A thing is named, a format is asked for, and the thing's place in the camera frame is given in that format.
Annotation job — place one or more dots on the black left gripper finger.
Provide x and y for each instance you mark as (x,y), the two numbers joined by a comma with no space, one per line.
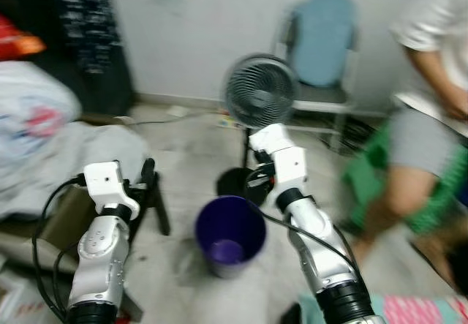
(148,174)

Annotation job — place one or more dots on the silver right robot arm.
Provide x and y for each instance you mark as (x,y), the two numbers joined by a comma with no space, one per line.
(322,251)

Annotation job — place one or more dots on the purple plastic bin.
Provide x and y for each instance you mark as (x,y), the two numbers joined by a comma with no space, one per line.
(230,240)

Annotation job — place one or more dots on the grey cloth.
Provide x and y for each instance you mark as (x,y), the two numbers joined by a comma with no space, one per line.
(73,156)

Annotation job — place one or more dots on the grey electric floor fan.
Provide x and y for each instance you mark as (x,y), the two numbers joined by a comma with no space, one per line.
(259,90)

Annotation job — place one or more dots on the white bag with red print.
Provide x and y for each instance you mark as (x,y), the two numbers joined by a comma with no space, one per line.
(36,112)

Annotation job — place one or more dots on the person in white shirt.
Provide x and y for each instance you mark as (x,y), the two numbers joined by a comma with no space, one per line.
(420,141)

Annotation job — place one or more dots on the light blue towel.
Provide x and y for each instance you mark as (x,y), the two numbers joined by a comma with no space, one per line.
(322,39)

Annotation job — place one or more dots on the black white-patterned hanging cloth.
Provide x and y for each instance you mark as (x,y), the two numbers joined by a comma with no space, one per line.
(84,24)

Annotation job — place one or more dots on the orange red item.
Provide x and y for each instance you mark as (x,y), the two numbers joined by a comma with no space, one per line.
(18,39)

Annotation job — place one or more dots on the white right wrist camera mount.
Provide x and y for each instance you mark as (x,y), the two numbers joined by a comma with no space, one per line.
(281,159)

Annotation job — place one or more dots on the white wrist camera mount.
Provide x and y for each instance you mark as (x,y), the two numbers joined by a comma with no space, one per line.
(281,159)
(106,181)

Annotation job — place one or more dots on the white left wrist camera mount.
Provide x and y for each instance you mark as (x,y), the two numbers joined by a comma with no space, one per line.
(106,181)

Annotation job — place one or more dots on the metal frame chair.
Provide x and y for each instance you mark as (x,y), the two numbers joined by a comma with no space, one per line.
(322,97)

